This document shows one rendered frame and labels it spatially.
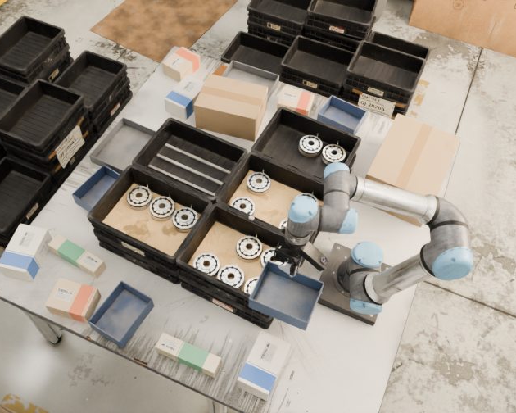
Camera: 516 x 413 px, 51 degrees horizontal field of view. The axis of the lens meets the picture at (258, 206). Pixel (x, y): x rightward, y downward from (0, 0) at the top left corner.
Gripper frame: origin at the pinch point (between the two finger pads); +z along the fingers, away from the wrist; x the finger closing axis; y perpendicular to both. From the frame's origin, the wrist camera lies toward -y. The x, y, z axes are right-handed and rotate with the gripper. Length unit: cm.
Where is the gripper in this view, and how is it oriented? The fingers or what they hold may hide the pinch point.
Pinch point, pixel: (294, 274)
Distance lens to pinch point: 179.1
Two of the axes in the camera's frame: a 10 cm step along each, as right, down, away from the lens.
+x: -4.2, 6.9, -5.8
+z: -0.7, 6.2, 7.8
